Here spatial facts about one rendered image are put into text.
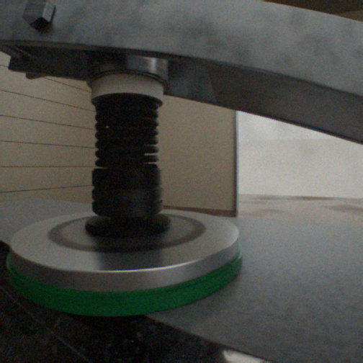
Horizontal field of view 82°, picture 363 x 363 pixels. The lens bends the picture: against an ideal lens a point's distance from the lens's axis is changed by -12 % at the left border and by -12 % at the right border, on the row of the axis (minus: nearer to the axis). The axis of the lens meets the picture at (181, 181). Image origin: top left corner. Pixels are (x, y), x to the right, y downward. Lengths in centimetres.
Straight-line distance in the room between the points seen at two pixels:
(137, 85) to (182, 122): 558
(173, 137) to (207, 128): 88
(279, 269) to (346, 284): 5
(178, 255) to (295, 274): 10
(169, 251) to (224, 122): 523
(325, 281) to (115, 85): 23
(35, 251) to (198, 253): 11
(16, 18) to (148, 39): 14
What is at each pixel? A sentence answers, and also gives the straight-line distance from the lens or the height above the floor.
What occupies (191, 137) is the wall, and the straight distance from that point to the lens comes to 561.
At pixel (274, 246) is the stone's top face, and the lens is 27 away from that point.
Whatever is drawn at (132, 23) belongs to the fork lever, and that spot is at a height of 101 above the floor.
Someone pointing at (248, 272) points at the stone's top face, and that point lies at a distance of 20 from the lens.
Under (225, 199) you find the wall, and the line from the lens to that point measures 531.
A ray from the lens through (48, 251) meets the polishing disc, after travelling 19.
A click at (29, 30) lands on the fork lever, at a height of 103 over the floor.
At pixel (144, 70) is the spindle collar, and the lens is 21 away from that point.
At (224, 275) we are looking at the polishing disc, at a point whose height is 83.
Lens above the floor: 91
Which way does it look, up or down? 3 degrees down
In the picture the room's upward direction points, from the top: straight up
